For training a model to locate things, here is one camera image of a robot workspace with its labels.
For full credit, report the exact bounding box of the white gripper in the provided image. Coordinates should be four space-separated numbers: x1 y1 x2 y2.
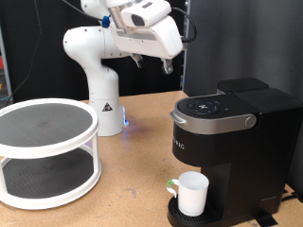
110 15 185 76

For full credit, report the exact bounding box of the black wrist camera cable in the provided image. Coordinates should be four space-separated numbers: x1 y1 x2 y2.
61 0 198 44

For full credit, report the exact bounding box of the black curtain backdrop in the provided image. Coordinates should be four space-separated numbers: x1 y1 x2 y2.
0 0 186 102

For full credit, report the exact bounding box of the black Keurig coffee machine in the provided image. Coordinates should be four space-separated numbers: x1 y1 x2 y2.
167 78 303 227

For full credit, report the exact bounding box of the white mug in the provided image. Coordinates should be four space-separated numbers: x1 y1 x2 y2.
166 170 210 218

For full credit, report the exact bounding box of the grey partition panel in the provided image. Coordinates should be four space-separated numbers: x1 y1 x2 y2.
182 0 303 202

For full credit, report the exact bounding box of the white two-tier turntable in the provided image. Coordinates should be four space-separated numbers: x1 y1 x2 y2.
0 97 102 211

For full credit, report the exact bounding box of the black drip tray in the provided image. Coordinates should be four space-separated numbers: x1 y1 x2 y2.
167 197 222 227

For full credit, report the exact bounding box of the grey metal rack post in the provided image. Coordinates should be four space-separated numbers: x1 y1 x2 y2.
0 26 13 102

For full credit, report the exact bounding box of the black machine power cable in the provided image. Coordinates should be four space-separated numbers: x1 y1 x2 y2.
280 190 299 202

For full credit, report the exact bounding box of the black tape strip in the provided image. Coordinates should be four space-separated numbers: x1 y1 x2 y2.
252 211 278 226

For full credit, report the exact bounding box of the thin black hanging cable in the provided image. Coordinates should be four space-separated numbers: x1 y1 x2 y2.
6 0 44 105

